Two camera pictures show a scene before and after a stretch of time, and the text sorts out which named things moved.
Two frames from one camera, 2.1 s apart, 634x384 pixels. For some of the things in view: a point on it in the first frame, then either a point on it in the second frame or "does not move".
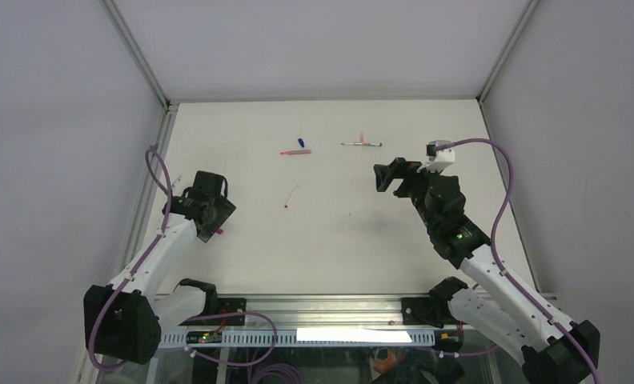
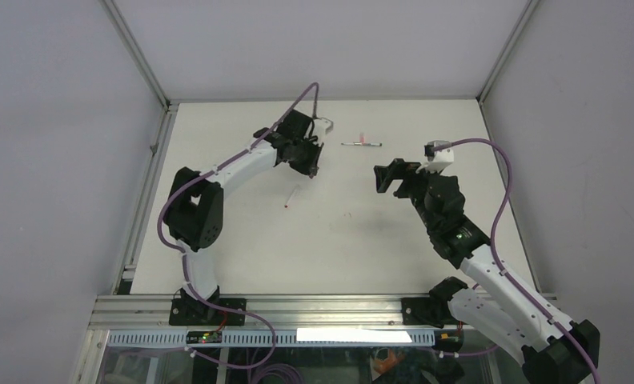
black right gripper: [399, 168] does not move
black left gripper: [224, 210] to [310, 165]
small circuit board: [204, 337] does not move
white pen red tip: [290, 197] does not move
